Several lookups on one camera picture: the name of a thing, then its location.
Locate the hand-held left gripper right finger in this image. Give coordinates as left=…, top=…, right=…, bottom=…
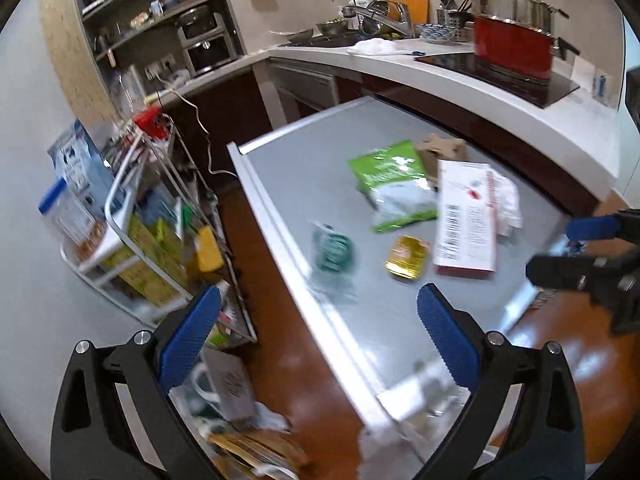
left=415, top=283, right=586, bottom=480

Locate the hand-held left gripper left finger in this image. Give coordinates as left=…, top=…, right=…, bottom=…
left=50, top=284, right=223, bottom=480

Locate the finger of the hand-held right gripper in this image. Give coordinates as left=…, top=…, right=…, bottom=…
left=526, top=252, right=640, bottom=336
left=566, top=209, right=640, bottom=243

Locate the gold foil packet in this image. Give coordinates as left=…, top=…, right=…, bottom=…
left=385, top=235, right=432, bottom=281

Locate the white and red box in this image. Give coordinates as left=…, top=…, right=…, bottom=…
left=432, top=159, right=501, bottom=278

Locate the small green wrapper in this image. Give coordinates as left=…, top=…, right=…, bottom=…
left=311, top=221, right=357, bottom=276

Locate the green snack bag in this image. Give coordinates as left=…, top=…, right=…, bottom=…
left=347, top=140, right=438, bottom=234

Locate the brown cardboard cup carrier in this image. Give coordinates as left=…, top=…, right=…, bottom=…
left=415, top=133, right=468, bottom=186

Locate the white box with round logo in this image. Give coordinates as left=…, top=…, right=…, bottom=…
left=202, top=347, right=258, bottom=423

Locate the yellow sponge pack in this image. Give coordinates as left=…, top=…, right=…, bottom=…
left=195, top=227, right=223, bottom=271

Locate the stack of yellow-green boxes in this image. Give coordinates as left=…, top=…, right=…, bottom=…
left=105, top=210, right=191, bottom=306

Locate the blue and white carton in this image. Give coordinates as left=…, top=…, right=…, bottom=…
left=47, top=120, right=118, bottom=206
left=39, top=180, right=101, bottom=251

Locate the red pot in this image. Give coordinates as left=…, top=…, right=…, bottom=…
left=472, top=14, right=556, bottom=81

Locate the white kitchen counter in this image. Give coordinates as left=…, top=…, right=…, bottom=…
left=150, top=35, right=623, bottom=211

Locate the red packet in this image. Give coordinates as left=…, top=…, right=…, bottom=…
left=134, top=107, right=171, bottom=141

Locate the black cooktop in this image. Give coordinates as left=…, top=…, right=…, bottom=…
left=414, top=52, right=581, bottom=108

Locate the stainless steel pot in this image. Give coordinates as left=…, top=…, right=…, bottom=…
left=460, top=0, right=571, bottom=36

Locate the metal utensil holder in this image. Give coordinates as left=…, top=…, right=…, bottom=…
left=436, top=7, right=468, bottom=41

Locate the grey built-in dishwasher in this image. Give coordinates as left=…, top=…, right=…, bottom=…
left=270, top=59, right=338, bottom=126

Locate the silver toaster oven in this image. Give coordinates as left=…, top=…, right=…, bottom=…
left=177, top=6, right=236, bottom=77

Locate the orange cutting board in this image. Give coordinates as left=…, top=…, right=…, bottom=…
left=385, top=0, right=431, bottom=23

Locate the white cloth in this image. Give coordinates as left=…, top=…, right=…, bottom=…
left=347, top=37, right=426, bottom=57

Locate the chrome faucet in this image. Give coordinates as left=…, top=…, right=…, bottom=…
left=342, top=2, right=416, bottom=38

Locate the white wire rack cart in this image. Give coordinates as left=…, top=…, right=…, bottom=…
left=60, top=110, right=258, bottom=346

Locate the white cable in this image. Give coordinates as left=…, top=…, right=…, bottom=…
left=145, top=87, right=241, bottom=178

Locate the grey wall shelf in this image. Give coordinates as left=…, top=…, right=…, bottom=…
left=70, top=0, right=246, bottom=81

